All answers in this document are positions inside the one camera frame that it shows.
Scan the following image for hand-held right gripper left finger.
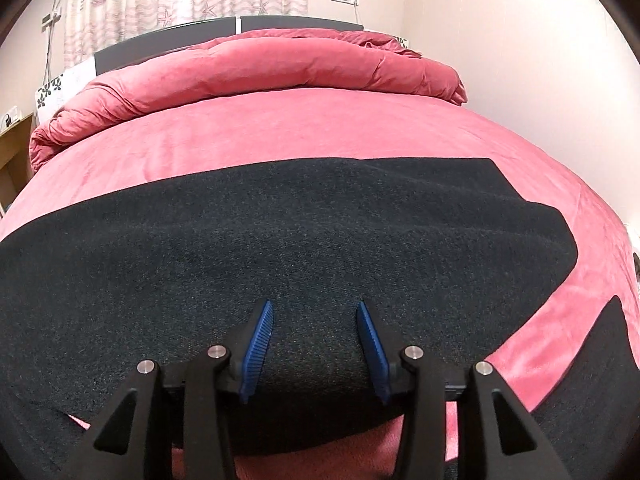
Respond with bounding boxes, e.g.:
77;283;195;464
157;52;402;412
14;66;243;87
57;300;276;480

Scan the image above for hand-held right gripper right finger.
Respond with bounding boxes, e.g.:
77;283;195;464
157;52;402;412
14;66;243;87
354;301;576;480

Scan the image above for black pants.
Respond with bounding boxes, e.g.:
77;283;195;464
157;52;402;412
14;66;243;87
0;157;640;480

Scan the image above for pink bed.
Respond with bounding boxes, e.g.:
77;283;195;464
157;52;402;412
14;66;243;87
0;87;640;480

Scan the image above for pink duvet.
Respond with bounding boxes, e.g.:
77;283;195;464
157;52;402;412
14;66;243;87
28;30;468;173

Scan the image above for wooden cabinet with white front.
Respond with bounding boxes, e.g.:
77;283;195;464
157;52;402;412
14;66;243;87
0;111;36;211

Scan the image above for dark grey headboard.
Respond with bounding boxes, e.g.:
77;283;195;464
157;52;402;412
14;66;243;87
94;16;365;77

